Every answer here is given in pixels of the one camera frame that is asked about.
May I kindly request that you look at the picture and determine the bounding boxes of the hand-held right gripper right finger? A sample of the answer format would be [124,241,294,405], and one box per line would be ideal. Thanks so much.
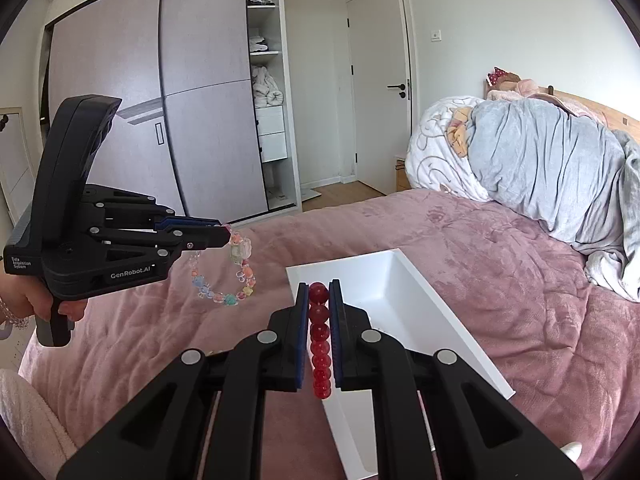
[327,279,583,480]

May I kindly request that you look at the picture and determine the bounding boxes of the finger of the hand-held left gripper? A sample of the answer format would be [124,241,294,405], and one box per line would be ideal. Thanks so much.
[82,227,234,259]
[82,185,223,234]

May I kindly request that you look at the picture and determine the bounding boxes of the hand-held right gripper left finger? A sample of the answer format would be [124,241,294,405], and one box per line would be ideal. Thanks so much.
[56,281,309,480]

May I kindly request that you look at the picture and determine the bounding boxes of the red bead bracelet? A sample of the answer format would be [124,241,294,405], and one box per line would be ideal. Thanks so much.
[308,282,333,401]

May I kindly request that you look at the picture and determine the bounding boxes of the multicolour bead bracelet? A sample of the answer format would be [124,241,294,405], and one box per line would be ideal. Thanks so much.
[189,225,258,307]

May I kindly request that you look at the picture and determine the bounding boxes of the white rectangular tray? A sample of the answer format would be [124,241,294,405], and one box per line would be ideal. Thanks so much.
[285,248,516,478]

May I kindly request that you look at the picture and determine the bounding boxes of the person's left hand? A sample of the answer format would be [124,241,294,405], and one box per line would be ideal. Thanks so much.
[0,272,84,323]

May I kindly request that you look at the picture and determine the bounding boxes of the white framed panel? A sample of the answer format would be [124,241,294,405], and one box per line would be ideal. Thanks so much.
[0,106,36,221]

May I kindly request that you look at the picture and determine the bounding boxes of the white drawer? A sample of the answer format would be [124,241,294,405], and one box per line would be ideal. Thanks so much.
[257,132,287,163]
[255,105,286,136]

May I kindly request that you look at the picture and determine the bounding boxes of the white rolled towels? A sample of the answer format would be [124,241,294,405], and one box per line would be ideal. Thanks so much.
[250,65,285,108]

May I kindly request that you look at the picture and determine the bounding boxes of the pink plush bed blanket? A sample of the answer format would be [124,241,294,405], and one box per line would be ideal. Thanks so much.
[17,187,640,480]

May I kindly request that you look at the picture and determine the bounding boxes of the grey sliding-door wardrobe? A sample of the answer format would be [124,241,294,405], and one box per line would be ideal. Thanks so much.
[42,0,381,223]

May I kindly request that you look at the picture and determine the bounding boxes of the white room door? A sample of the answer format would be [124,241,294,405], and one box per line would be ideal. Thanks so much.
[346,0,412,181]

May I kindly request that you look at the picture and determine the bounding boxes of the white patterned duvet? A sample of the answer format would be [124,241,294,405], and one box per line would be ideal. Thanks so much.
[406,95,493,203]

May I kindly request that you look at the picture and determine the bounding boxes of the fluffy white clothing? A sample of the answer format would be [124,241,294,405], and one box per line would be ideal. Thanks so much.
[0,369,78,480]

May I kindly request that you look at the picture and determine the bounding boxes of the grey duvet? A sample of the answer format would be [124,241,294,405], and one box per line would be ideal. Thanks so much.
[470,97,640,303]

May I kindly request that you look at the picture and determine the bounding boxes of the plush toy with red bow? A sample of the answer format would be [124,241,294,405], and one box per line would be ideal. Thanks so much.
[485,66,541,99]

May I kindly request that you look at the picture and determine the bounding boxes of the wooden headboard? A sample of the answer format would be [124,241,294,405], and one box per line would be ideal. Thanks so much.
[482,77,640,146]

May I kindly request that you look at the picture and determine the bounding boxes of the clear bead wrist bracelet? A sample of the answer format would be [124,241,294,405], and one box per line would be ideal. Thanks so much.
[0,295,31,332]

